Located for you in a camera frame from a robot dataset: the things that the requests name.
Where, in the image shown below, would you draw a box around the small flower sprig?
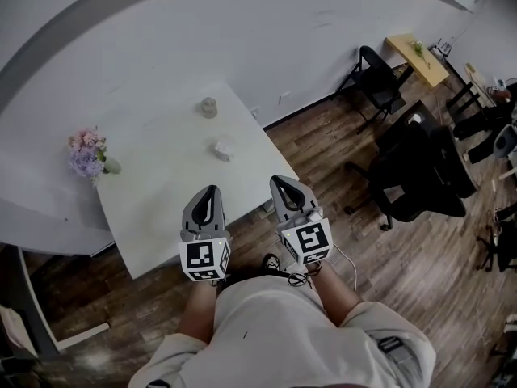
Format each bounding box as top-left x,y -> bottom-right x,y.
410,39 -> 431,70

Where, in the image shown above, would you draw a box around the person's black trousers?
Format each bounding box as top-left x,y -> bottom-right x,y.
224,267 -> 292,285

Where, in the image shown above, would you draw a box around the pink purple flowers in vase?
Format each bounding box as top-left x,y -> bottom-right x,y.
67,126 -> 123,186

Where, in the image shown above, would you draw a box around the person's right forearm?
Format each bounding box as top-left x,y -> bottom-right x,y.
312,259 -> 364,327

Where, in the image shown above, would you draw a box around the person's white shirt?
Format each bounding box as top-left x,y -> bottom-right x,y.
126,274 -> 438,388

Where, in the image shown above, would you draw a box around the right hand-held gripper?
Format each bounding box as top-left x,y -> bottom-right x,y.
269,175 -> 334,265

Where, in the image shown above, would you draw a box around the black office chair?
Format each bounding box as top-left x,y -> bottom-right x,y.
346,120 -> 478,230

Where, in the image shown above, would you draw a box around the black folding chair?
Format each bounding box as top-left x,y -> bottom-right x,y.
332,44 -> 408,136

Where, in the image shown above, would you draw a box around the white square table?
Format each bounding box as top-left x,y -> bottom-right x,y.
94,78 -> 301,281

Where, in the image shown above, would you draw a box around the white cable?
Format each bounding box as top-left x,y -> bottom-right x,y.
330,243 -> 359,293

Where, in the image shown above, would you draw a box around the person's left forearm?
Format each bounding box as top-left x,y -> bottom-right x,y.
176,280 -> 222,346

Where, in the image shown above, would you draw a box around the person's right black shoe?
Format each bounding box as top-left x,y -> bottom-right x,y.
261,252 -> 283,273

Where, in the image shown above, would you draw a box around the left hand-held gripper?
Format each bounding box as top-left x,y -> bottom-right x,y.
179,184 -> 232,282

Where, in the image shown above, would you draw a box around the yellow wooden table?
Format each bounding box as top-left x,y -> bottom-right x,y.
383,32 -> 451,89

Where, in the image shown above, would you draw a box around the clear tub of cotton swabs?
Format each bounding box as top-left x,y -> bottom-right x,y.
211,137 -> 237,164

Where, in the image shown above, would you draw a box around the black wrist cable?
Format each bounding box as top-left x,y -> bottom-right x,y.
286,262 -> 325,289

